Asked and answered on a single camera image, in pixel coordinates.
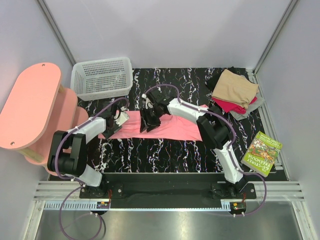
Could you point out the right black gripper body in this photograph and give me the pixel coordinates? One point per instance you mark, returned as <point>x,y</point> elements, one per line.
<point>152,116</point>

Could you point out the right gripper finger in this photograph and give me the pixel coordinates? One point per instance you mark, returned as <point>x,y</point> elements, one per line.
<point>152,127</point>
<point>143,126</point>

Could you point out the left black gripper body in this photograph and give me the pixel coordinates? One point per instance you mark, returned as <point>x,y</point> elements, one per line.
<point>111,130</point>

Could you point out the pink t-shirt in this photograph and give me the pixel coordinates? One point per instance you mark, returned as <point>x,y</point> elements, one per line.
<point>172,128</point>

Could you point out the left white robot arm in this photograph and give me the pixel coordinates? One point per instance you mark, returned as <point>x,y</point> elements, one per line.
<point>68,151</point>

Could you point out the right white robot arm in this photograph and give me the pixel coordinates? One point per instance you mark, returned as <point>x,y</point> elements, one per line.
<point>215,132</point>

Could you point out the white plastic mesh basket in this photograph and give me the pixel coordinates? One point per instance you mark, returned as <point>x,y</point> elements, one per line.
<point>102,79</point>

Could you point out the pink three-tier shelf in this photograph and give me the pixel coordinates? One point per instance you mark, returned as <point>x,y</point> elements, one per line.
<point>38,106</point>

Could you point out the magenta folded t-shirt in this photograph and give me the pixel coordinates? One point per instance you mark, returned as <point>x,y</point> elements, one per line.
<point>228,106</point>

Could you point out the tan folded t-shirt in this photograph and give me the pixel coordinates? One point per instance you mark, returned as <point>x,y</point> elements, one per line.
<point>234,88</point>

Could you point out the black folded t-shirt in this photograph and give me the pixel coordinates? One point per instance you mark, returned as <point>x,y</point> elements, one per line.
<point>212,81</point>

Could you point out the grey folded t-shirt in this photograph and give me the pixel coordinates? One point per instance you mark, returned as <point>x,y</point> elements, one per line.
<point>252,107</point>

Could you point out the green treehouse book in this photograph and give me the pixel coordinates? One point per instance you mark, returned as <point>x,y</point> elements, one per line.
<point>262,154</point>

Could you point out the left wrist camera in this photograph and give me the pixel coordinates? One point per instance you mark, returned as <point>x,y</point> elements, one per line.
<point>118,114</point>

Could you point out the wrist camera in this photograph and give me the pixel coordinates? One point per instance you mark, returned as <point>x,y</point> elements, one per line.
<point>118,114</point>
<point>155,98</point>

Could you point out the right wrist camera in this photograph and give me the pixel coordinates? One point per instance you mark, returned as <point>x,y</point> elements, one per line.
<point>155,98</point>

